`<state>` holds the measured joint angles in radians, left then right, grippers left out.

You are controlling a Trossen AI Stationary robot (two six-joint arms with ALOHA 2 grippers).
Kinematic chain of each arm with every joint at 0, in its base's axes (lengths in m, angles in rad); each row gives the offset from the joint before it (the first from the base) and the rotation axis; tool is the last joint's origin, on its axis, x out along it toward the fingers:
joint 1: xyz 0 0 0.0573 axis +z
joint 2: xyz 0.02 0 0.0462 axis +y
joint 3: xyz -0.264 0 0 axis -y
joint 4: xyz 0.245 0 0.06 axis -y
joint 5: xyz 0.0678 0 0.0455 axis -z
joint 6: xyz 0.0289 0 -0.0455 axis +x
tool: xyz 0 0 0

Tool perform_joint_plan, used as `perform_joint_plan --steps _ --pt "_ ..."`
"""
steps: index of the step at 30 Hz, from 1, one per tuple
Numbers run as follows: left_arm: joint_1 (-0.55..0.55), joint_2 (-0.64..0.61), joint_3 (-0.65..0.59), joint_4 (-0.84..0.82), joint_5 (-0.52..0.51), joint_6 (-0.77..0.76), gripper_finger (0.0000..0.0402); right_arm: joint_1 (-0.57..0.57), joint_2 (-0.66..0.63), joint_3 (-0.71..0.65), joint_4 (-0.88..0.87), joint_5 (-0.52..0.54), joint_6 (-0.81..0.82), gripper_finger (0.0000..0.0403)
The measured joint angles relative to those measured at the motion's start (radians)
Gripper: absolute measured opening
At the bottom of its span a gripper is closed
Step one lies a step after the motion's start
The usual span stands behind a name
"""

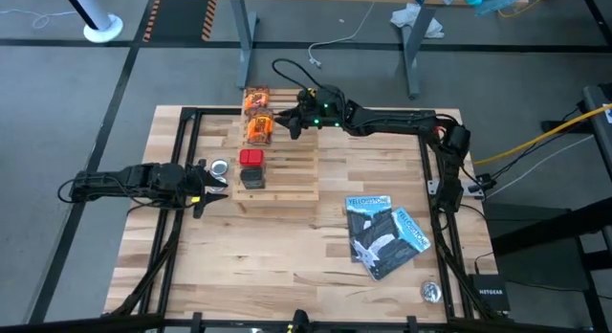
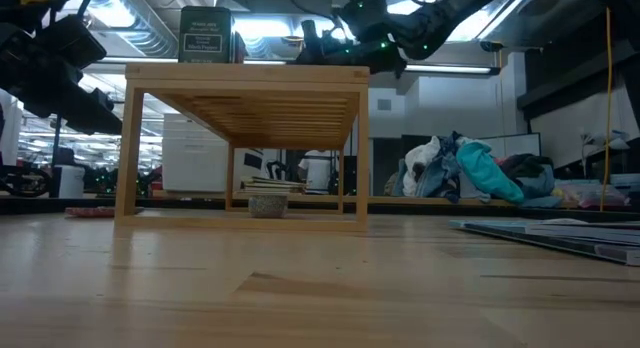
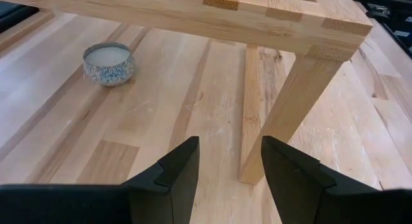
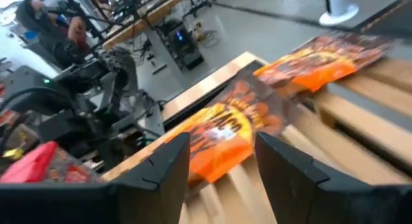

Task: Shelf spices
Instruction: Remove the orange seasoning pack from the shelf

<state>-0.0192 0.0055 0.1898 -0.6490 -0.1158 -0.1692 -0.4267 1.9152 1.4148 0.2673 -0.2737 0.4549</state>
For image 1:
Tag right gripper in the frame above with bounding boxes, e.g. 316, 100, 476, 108
273, 85, 348, 142

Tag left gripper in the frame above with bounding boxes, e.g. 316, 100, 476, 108
142, 160, 230, 220

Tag orange taco mix packet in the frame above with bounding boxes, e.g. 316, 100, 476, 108
245, 107, 275, 146
243, 86, 272, 112

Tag green black pepper tin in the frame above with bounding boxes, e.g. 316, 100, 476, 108
239, 166, 267, 190

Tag red-lidded smoked paprika tin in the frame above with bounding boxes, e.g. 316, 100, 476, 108
238, 148, 266, 169

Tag wooden slatted shelf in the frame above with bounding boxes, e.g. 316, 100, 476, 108
231, 87, 320, 214

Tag Yellowstone picture book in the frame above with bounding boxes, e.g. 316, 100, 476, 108
344, 194, 398, 264
351, 207, 431, 281

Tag black mat with hazard stripes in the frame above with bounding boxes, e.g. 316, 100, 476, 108
142, 0, 219, 42

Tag white crumpled cloth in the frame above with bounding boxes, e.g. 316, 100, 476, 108
389, 2, 446, 40

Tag black power plug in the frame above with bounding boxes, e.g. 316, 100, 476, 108
470, 172, 497, 199

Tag small silver disc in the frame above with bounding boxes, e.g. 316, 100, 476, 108
420, 280, 444, 304

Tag teal cloth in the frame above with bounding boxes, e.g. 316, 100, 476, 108
453, 0, 522, 16

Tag black side desk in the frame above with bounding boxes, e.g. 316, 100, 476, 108
490, 82, 612, 333

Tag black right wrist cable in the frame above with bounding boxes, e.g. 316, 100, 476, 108
271, 58, 319, 93

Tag white cable with plug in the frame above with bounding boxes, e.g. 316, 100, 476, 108
307, 1, 377, 69

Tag black aluminium table frame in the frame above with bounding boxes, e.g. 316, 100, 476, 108
102, 105, 515, 333

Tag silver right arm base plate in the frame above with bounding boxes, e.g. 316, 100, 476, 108
426, 178, 472, 199

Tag thin white floor cable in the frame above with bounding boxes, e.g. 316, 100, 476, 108
0, 8, 63, 31

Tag grey floor cable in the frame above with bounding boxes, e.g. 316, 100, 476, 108
496, 134, 597, 189

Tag black Netgear network switch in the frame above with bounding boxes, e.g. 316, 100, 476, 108
468, 274, 512, 315

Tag thin yellow cord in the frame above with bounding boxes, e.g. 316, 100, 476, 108
496, 0, 558, 18

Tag thick yellow cable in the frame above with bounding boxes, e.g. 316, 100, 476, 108
472, 102, 612, 167

